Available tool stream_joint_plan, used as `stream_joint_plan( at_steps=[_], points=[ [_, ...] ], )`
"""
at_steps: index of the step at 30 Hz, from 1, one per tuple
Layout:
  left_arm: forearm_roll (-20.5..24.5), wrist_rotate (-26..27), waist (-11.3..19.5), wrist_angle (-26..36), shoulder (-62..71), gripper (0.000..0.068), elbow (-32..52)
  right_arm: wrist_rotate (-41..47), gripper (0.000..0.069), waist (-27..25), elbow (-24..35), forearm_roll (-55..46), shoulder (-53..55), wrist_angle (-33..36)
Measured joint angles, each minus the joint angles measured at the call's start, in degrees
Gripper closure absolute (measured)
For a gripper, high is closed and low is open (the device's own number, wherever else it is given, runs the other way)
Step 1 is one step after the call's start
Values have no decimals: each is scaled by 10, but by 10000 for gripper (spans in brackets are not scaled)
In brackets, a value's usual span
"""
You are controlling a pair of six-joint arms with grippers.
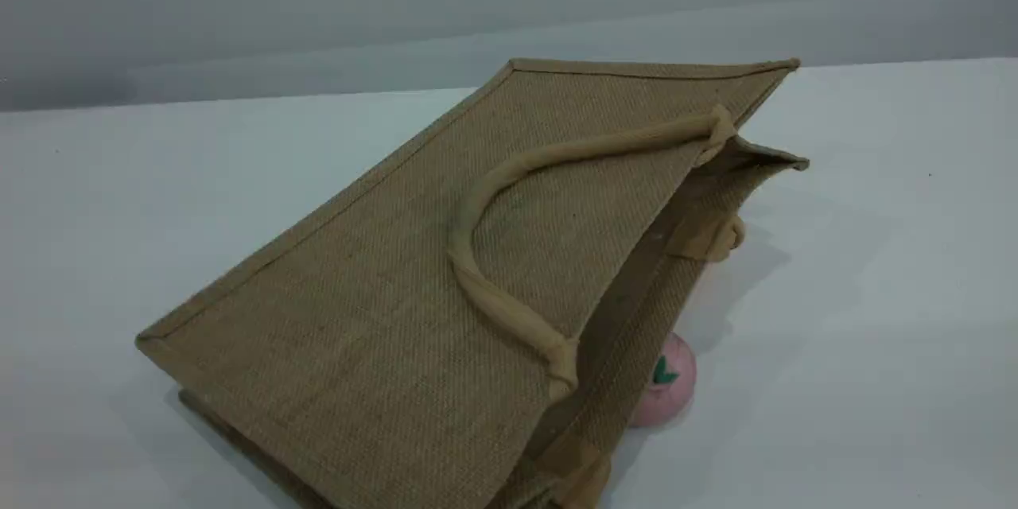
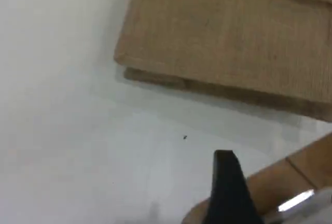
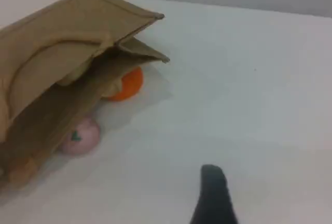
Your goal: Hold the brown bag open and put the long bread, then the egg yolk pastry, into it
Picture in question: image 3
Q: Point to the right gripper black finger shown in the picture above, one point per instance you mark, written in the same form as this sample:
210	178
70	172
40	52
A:
214	198

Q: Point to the brown jute tote bag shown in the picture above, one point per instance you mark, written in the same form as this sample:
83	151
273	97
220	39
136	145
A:
52	40

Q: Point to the orange pear-shaped bun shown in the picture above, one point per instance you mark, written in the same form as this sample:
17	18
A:
129	86

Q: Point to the pink peach-shaped bun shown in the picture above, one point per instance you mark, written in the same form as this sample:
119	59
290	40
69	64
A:
86	136

